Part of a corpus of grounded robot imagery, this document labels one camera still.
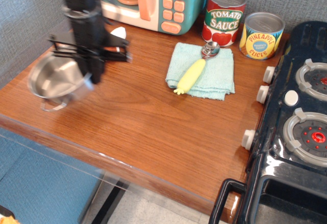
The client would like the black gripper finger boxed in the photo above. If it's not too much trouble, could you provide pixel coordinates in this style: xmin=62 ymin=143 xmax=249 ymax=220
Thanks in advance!
xmin=75 ymin=55 xmax=89 ymax=76
xmin=88 ymin=56 xmax=105 ymax=84

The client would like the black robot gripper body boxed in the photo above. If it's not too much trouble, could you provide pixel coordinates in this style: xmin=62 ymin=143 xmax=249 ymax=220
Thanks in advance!
xmin=50 ymin=11 xmax=131 ymax=62

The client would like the stainless steel pot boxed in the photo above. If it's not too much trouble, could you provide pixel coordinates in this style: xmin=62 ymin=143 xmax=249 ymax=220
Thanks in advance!
xmin=28 ymin=53 xmax=94 ymax=112

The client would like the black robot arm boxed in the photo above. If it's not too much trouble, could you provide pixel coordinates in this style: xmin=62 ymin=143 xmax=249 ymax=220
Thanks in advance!
xmin=50 ymin=0 xmax=129 ymax=84

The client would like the orange object bottom left corner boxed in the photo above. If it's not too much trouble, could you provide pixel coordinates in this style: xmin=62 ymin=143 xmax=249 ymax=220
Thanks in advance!
xmin=0 ymin=206 xmax=20 ymax=224

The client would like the plush brown mushroom toy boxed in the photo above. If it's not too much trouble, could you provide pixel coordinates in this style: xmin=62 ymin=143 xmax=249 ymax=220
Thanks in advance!
xmin=105 ymin=27 xmax=127 ymax=53

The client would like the teal toy microwave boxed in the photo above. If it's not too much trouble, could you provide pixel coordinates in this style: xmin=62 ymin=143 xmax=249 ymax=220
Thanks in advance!
xmin=101 ymin=0 xmax=206 ymax=35

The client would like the light blue folded cloth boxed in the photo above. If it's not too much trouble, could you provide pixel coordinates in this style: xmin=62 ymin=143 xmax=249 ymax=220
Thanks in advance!
xmin=166 ymin=42 xmax=235 ymax=100

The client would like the clear acrylic table guard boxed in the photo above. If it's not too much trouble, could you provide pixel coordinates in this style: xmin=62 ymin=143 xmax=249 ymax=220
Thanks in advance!
xmin=1 ymin=128 xmax=209 ymax=223

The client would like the tomato sauce can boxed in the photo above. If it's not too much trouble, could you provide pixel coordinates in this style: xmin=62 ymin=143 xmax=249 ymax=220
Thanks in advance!
xmin=202 ymin=0 xmax=247 ymax=47

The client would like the pineapple slices can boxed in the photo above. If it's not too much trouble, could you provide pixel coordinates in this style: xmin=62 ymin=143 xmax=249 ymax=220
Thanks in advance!
xmin=239 ymin=12 xmax=285 ymax=60

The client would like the black toy stove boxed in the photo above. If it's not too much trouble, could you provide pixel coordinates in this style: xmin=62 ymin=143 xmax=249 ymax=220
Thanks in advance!
xmin=209 ymin=21 xmax=326 ymax=223

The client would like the yellow handled metal spoon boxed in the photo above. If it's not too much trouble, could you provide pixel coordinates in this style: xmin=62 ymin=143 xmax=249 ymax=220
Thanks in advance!
xmin=174 ymin=41 xmax=220 ymax=95

